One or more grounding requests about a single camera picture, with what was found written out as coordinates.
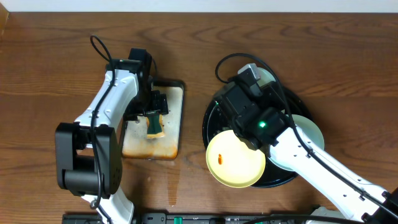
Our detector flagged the mint green plate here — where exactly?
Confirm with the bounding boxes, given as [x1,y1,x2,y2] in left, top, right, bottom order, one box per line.
[257,67,275,87]
[269,114,325,171]

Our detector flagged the green yellow sponge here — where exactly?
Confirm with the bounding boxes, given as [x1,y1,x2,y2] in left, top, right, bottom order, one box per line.
[146,114,165,139]

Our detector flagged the pale yellow plate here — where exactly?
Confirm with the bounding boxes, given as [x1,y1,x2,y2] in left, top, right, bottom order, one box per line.
[206,130,266,188]

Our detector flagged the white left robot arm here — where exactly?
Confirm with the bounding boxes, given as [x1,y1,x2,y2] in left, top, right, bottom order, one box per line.
[55,57,169,223]

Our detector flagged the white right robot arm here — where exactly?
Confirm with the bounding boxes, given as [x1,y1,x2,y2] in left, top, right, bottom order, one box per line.
[213,82,397,223]

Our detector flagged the rectangular black soap tray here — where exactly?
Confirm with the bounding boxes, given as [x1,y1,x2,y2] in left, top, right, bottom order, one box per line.
[121,80,184,160]

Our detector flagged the round black tray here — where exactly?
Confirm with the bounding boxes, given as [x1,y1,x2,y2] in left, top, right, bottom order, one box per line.
[202,87,313,188]

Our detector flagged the black rail at table edge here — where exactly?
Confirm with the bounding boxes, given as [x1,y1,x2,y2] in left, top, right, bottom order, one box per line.
[61,212,343,224]

